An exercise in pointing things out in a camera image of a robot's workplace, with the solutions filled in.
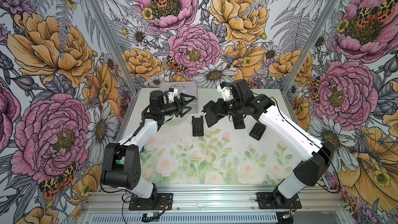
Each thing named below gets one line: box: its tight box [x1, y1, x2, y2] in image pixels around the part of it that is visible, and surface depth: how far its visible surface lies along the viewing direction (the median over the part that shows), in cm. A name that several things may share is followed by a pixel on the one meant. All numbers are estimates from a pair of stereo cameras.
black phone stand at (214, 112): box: [201, 98, 229, 128], surface depth 73 cm
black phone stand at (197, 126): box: [191, 115, 204, 137], surface depth 96 cm
